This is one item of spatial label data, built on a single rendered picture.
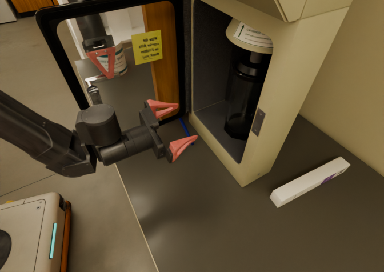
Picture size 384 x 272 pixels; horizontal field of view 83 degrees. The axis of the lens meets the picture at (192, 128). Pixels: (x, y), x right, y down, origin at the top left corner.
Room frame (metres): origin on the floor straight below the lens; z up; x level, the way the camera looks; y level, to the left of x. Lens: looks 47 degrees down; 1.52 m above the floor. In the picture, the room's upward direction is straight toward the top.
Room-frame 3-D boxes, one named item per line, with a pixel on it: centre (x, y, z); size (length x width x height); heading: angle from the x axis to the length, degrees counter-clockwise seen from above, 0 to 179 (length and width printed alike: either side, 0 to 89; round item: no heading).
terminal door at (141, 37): (0.49, 0.15, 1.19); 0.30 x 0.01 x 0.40; 122
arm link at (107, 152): (0.28, 0.17, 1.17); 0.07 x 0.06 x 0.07; 120
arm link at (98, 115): (0.28, 0.20, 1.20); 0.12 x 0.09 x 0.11; 104
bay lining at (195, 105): (0.51, -0.17, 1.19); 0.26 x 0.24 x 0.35; 30
